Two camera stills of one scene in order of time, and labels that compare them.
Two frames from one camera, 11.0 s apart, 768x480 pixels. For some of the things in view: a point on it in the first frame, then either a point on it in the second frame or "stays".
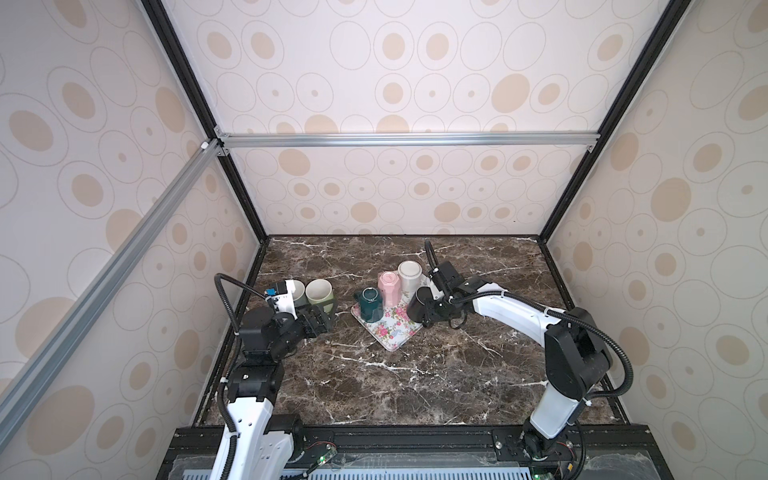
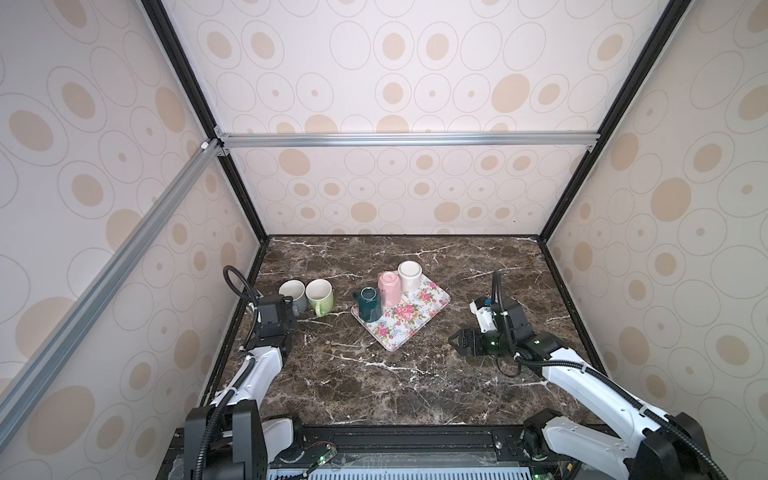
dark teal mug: [371, 304] stays
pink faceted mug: [390, 287] stays
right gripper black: [432, 316] to [463, 341]
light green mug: [320, 291] stays
